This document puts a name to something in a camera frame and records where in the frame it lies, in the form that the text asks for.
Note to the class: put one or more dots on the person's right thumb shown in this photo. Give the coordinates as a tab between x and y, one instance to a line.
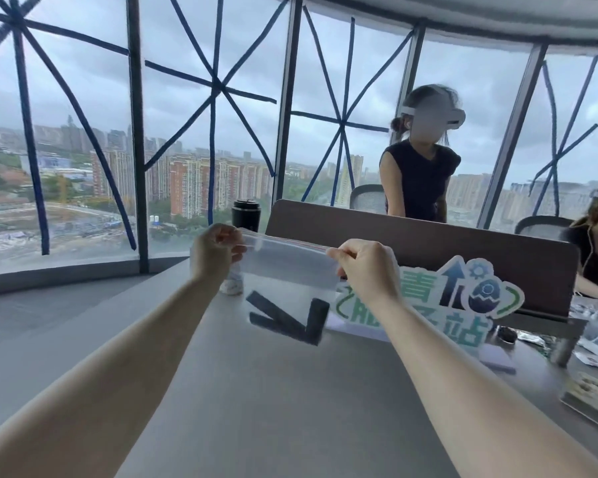
340	251

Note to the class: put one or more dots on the dark window frame post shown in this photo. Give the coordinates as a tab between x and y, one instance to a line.
408	74
137	134
511	139
285	99

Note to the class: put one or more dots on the grey mesh office chair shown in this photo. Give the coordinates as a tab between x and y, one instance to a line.
368	199
540	227

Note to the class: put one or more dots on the person's left forearm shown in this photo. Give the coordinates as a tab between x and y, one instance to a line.
94	383

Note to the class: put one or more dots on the person's right hand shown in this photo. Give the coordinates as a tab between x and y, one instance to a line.
373	271

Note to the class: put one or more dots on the person's left hand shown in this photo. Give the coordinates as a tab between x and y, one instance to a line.
212	256

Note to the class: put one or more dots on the purple sticky note pad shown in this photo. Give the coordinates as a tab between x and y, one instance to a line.
496	356

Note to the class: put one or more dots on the clear plastic zip bag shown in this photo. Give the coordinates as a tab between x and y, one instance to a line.
289	273

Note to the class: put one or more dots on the black travel tumbler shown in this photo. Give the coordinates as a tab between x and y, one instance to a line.
245	216

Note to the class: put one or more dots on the person's left thumb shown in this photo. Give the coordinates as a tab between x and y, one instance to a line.
230	232

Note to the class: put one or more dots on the person's right forearm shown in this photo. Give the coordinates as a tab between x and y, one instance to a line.
458	388

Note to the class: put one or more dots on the green white cutout sign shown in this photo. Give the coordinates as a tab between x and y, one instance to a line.
458	303

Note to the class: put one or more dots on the blue window tape strips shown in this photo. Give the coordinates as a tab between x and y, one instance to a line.
214	89

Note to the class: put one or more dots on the brown desk divider panel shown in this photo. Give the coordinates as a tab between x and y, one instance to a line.
478	253

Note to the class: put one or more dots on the small black object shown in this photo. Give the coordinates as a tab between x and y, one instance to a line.
506	335

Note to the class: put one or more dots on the white printed paper slip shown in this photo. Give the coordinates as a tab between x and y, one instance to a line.
594	361

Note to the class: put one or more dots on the black flat strip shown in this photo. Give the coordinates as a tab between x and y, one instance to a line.
273	305
319	318
284	327

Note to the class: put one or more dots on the printed card in clear sleeve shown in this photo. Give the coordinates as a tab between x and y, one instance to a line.
592	395

